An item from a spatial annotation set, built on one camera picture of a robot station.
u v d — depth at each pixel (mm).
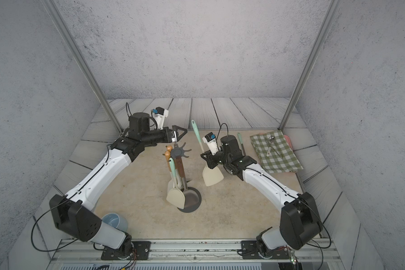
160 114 671
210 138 696
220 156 685
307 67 892
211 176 796
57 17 726
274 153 1072
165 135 659
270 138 1145
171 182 865
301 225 418
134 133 584
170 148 595
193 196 803
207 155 755
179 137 682
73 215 409
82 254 727
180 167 595
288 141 1118
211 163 711
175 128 660
